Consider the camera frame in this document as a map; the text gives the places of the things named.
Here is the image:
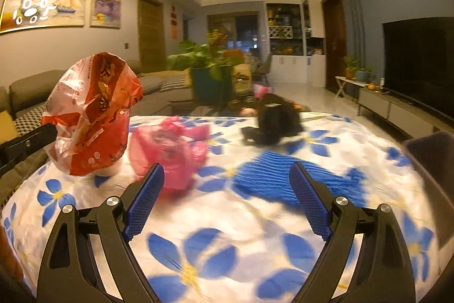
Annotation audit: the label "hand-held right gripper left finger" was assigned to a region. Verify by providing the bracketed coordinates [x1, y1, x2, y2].
[37, 163, 165, 303]

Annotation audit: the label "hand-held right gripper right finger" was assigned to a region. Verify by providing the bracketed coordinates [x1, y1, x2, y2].
[289, 162, 415, 303]

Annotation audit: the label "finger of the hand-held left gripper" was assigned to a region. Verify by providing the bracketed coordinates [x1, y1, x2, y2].
[0, 124, 58, 170]

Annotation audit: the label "blue bristly scrubber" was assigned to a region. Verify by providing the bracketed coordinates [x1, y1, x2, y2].
[232, 150, 367, 209]

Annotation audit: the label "pink plastic bag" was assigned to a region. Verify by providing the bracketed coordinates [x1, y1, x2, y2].
[128, 116, 210, 191]

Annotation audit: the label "red and white plastic bag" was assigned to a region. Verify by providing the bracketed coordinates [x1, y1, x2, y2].
[42, 52, 144, 176]

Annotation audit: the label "black bag white label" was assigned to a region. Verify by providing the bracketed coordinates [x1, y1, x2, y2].
[241, 93, 304, 145]

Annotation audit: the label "grey plastic bin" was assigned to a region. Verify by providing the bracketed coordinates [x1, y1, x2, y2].
[404, 131, 454, 218]

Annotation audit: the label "grey sofa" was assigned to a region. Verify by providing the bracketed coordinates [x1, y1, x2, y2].
[0, 69, 192, 137]

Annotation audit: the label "blue floral tablecloth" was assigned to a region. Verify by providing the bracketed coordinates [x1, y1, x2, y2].
[2, 113, 440, 303]

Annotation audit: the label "grey television cabinet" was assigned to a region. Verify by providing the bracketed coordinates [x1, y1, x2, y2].
[358, 88, 440, 137]

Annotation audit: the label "white side table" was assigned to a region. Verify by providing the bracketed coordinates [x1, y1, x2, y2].
[335, 76, 371, 98]

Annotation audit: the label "potted plant teal pot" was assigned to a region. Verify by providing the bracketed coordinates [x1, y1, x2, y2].
[167, 40, 235, 105]

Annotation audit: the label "white display cabinet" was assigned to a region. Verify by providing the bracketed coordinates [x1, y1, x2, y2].
[266, 1, 325, 83]

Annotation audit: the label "small potted plants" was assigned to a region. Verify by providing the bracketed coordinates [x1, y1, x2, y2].
[343, 56, 373, 83]

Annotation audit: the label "yellow packet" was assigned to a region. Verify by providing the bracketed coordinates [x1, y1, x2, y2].
[232, 64, 253, 94]

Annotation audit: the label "dark wooden door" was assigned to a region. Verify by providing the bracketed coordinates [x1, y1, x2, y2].
[322, 0, 347, 91]

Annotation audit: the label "light wooden door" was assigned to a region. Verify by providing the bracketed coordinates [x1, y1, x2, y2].
[138, 0, 165, 74]

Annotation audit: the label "purple painting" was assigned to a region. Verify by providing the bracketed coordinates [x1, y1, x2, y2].
[90, 0, 122, 28]

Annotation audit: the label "yellow flowers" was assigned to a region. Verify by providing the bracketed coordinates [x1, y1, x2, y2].
[207, 29, 228, 48]

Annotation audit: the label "black television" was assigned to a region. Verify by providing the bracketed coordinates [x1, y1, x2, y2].
[382, 16, 454, 112]

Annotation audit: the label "red wall hangings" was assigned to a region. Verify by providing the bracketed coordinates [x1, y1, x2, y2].
[170, 3, 178, 39]

